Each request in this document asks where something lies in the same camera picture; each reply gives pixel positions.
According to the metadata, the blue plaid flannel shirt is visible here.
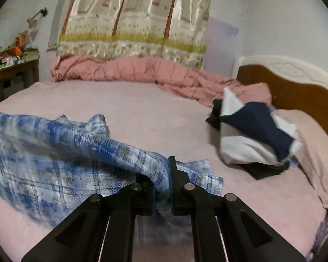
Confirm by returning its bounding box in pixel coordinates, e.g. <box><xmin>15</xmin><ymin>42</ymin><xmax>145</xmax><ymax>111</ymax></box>
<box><xmin>0</xmin><ymin>109</ymin><xmax>225</xmax><ymax>246</ymax></box>

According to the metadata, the black garment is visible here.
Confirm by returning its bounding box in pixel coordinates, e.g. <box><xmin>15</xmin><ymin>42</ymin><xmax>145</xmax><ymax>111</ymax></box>
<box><xmin>206</xmin><ymin>99</ymin><xmax>290</xmax><ymax>180</ymax></box>

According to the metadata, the white and navy garment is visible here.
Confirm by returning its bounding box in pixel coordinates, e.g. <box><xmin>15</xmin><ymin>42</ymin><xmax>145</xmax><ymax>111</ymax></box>
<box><xmin>219</xmin><ymin>88</ymin><xmax>302</xmax><ymax>166</ymax></box>

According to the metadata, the pink bed sheet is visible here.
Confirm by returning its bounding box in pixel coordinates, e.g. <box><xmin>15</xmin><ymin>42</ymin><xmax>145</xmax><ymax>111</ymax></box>
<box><xmin>0</xmin><ymin>81</ymin><xmax>326</xmax><ymax>255</ymax></box>

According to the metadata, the pink pillow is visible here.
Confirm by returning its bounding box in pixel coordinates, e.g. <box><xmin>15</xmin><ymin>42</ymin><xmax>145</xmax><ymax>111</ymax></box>
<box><xmin>274</xmin><ymin>109</ymin><xmax>328</xmax><ymax>209</ymax></box>

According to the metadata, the pink quilted comforter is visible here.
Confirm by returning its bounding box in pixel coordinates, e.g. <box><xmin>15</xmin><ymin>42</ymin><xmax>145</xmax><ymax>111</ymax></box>
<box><xmin>50</xmin><ymin>54</ymin><xmax>272</xmax><ymax>107</ymax></box>

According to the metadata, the white and brown headboard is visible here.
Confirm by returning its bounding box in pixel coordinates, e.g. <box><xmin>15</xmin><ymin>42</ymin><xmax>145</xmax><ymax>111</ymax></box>
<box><xmin>232</xmin><ymin>55</ymin><xmax>328</xmax><ymax>134</ymax></box>

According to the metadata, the dark wooden side table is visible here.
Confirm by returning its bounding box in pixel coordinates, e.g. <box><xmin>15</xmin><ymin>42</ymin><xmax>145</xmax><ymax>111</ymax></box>
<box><xmin>0</xmin><ymin>50</ymin><xmax>40</xmax><ymax>102</ymax></box>

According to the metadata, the orange stuffed toy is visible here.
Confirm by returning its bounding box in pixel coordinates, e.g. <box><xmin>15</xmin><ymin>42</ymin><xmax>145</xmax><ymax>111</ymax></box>
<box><xmin>6</xmin><ymin>43</ymin><xmax>22</xmax><ymax>57</ymax></box>

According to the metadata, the tree print curtain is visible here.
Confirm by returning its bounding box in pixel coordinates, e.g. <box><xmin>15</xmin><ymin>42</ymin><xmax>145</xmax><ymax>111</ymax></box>
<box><xmin>57</xmin><ymin>0</ymin><xmax>211</xmax><ymax>69</ymax></box>

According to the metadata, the wall hook with hanging item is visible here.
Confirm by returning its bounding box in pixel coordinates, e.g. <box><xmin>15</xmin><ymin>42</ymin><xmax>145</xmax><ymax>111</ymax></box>
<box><xmin>26</xmin><ymin>8</ymin><xmax>48</xmax><ymax>29</ymax></box>

